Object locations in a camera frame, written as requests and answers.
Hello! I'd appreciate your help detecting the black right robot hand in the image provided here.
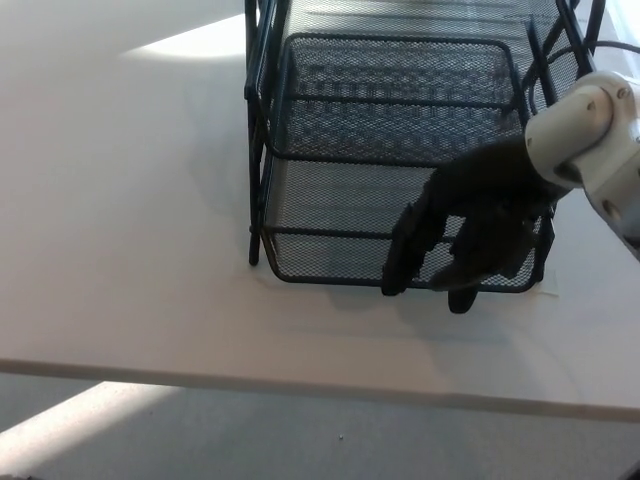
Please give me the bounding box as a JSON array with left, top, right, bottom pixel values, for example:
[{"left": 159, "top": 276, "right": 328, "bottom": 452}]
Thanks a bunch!
[{"left": 381, "top": 139, "right": 572, "bottom": 315}]

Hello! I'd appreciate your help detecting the black mesh fixed tray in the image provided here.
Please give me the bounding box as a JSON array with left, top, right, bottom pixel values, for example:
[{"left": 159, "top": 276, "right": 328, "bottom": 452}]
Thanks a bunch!
[{"left": 263, "top": 32, "right": 558, "bottom": 295}]

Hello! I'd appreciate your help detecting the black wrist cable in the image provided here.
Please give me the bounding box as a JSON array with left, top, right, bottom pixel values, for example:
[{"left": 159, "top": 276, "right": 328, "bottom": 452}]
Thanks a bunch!
[{"left": 522, "top": 39, "right": 640, "bottom": 116}]

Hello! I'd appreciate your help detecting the black metal rack frame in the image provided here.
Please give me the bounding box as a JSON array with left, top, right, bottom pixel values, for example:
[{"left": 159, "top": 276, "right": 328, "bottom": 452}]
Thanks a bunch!
[{"left": 243, "top": 0, "right": 609, "bottom": 267}]

